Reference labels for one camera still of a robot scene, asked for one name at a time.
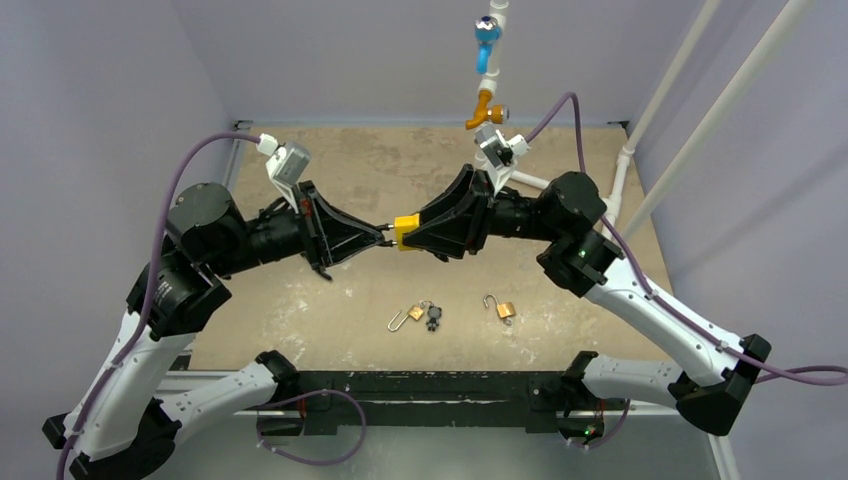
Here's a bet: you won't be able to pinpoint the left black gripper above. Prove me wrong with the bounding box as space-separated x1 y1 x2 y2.
218 180 392 276

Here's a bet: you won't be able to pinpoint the yellow black padlock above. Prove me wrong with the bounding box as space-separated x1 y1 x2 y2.
377 212 420 251

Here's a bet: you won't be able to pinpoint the brass padlock long shackle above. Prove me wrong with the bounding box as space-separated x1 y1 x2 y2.
387 303 425 333

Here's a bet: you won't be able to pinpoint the black key bunch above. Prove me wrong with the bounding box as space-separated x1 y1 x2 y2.
421 300 442 332

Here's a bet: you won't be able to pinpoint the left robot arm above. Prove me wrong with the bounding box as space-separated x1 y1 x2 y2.
42 182 385 479

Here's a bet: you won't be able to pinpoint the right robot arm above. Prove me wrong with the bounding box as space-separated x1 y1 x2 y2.
395 165 771 436

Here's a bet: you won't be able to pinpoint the orange tap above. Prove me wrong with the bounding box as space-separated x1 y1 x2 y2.
464 89 510 130

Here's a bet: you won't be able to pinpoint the brass padlock open shackle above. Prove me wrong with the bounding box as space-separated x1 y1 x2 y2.
482 294 517 326

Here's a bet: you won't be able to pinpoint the blue tap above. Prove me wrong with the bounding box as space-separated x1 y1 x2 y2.
474 15 502 74

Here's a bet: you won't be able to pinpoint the black base bar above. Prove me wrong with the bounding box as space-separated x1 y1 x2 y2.
251 349 631 440

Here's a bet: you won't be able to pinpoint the white diagonal pole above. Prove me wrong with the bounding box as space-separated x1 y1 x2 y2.
619 0 814 240

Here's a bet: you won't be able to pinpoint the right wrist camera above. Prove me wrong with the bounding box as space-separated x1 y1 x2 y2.
474 124 530 196

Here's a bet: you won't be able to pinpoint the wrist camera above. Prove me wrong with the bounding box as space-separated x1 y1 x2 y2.
256 133 312 210
474 124 530 196

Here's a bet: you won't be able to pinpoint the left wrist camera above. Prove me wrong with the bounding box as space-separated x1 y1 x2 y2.
256 133 312 210

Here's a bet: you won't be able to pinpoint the white pvc pipe frame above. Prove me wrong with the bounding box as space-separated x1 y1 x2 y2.
471 0 637 256

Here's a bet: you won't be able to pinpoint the aluminium frame rail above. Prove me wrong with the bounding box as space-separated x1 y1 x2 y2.
178 120 253 333

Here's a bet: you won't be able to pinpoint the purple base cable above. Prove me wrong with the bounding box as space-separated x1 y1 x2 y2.
255 388 369 468

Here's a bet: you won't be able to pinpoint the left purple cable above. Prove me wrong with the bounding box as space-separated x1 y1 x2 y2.
56 131 266 480

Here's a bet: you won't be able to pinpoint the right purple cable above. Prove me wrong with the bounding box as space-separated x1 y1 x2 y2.
526 91 848 388

